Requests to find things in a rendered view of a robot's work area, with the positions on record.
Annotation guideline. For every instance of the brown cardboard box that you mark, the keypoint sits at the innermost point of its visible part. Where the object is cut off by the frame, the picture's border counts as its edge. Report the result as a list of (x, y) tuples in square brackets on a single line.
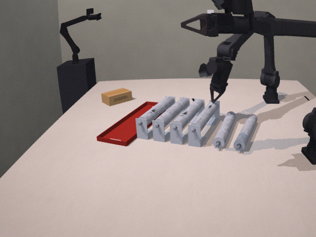
[(117, 96)]

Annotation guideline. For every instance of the red scrap tray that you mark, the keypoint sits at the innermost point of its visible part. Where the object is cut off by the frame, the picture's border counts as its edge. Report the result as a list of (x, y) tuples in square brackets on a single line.
[(124, 131)]

